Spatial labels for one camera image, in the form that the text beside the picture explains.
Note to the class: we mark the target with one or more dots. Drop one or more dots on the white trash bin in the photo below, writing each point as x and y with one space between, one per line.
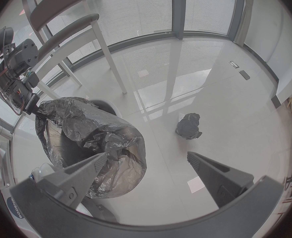
118 111

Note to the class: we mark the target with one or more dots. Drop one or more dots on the black plastic bag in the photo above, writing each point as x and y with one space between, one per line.
86 123

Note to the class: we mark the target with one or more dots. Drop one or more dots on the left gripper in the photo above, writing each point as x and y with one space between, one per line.
14 90

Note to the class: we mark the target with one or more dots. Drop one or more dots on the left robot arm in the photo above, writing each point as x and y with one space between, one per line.
25 52

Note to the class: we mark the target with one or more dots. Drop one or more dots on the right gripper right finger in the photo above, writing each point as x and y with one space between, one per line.
220 180

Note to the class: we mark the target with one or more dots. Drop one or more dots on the white chair with grey seat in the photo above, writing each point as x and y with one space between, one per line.
64 23

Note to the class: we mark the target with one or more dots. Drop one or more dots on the crumpled black plastic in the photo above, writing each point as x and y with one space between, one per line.
188 128

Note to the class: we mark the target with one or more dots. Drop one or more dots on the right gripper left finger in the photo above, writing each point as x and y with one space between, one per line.
71 180

